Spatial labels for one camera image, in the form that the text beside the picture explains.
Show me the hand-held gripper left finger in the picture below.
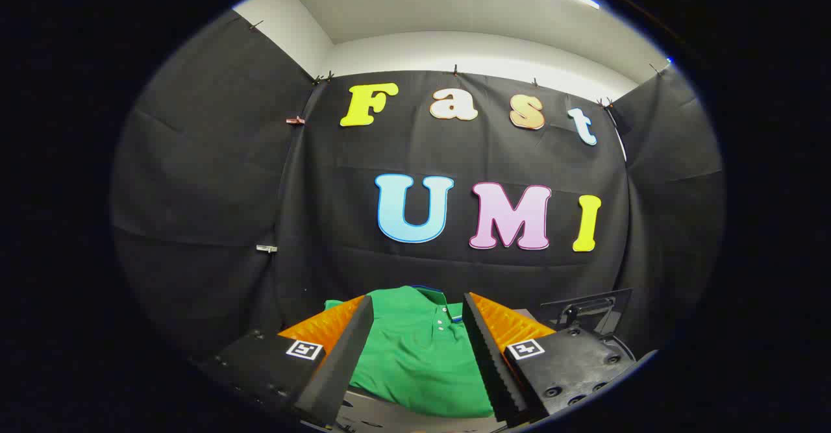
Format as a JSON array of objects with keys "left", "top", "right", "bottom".
[{"left": 195, "top": 295, "right": 375, "bottom": 428}]

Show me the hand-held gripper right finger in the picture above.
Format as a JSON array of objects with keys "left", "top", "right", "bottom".
[{"left": 461, "top": 291, "right": 640, "bottom": 427}]

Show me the green polo shirt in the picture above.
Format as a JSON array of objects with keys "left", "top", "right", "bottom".
[{"left": 325, "top": 286, "right": 495, "bottom": 419}]

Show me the black backdrop cloth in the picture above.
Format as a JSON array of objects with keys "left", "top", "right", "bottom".
[{"left": 110, "top": 10, "right": 726, "bottom": 362}]

